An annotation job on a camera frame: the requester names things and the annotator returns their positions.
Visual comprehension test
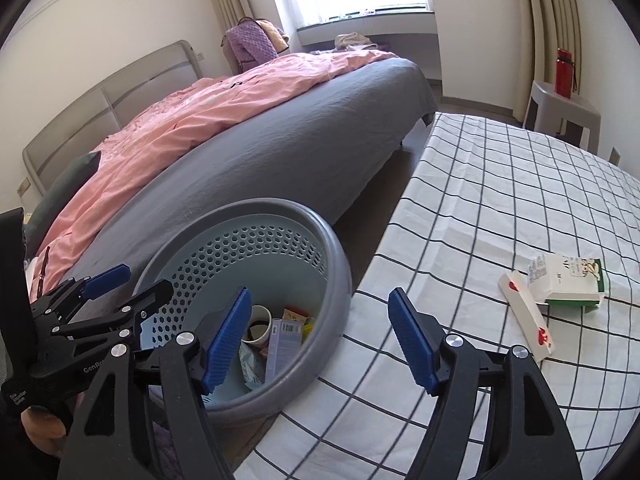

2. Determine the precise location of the bed with pink quilt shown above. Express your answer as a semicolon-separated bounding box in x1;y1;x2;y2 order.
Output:
30;50;401;301

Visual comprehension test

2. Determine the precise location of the grey plastic stool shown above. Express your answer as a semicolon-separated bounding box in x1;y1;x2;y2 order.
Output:
522;79;602;153

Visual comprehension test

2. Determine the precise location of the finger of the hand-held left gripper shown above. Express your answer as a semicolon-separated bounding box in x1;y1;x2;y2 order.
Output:
50;280;173;347
30;264;132;323

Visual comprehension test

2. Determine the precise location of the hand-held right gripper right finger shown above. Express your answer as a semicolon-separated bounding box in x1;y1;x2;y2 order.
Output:
387;287;583;480

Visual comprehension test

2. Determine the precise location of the person's left hand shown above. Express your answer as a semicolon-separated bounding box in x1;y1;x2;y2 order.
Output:
25;407;72;461

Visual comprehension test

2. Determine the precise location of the white red flat packet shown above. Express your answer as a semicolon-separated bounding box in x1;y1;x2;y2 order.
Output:
497;270;557;362

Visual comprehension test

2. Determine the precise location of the lavender paper box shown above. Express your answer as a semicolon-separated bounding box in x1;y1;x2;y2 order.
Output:
264;317;304;386

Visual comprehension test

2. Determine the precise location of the red water bottle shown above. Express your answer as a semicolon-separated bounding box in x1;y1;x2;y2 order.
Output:
554;48;577;98

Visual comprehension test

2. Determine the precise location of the white paper cup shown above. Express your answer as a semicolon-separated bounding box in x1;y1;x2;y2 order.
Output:
241;305;273;347

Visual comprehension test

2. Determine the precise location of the white green carton box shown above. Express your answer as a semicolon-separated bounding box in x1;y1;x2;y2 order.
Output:
526;253;607;315

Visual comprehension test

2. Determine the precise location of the beige cloth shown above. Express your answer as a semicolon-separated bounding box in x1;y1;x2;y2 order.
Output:
334;32;373;51

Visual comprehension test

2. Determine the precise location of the grey perforated waste basket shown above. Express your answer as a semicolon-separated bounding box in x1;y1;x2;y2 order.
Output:
131;198;353;416

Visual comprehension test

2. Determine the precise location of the purple quilted bag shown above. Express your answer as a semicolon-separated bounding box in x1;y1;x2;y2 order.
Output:
222;16;291;73

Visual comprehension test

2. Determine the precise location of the grey bed headboard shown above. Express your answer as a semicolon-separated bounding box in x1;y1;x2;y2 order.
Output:
21;39;205;196

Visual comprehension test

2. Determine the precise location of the grey pillow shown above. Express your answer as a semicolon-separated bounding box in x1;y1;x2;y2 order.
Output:
25;151;103;256

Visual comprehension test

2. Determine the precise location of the cream red-print snack bag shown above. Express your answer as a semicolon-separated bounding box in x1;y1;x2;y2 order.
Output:
283;308;316;336

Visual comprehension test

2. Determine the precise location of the grey window ledge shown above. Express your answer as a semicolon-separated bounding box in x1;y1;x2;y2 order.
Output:
296;10;443;53

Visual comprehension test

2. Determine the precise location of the teal white plastic packet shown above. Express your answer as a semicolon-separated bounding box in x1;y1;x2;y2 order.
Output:
239;342;268;393

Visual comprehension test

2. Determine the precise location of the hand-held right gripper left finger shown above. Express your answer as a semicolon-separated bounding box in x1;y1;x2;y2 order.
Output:
57;286;252;480

